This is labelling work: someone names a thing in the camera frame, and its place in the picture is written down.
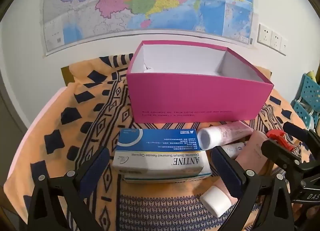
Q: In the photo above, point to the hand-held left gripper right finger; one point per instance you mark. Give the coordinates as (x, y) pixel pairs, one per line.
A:
(226, 168)

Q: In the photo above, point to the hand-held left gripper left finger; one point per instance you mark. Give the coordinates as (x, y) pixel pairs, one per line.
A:
(98, 168)

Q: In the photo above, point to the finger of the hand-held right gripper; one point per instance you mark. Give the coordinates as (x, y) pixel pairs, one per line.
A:
(312, 137)
(280, 153)

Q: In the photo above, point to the red corkscrew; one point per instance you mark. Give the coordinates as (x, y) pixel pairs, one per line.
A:
(277, 137)

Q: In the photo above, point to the pink tube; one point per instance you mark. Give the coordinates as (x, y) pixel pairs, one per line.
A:
(252, 150)

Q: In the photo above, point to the teal and white medicine box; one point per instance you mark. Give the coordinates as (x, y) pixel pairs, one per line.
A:
(162, 179)

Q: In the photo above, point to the blue and white medicine box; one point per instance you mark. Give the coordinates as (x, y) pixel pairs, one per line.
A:
(160, 143)

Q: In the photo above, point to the pink cardboard box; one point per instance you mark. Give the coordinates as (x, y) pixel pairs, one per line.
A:
(195, 95)

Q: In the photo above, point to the small white tube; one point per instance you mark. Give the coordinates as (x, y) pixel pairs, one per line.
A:
(232, 149)

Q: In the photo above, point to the pink bottle with white cap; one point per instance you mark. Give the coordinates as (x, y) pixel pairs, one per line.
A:
(225, 133)

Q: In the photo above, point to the blue perforated rack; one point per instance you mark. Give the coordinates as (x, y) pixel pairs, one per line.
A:
(308, 90)

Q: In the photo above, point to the orange patterned cloth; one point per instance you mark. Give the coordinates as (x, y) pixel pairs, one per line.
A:
(75, 125)

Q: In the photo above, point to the yellow-green item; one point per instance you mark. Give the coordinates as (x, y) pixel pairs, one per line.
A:
(312, 75)

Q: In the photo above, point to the white wall switch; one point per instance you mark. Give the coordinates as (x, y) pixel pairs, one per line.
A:
(283, 46)

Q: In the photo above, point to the white wall socket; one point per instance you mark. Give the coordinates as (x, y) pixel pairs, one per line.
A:
(264, 34)
(275, 40)

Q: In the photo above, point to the wall map poster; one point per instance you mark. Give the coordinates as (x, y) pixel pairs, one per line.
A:
(150, 0)

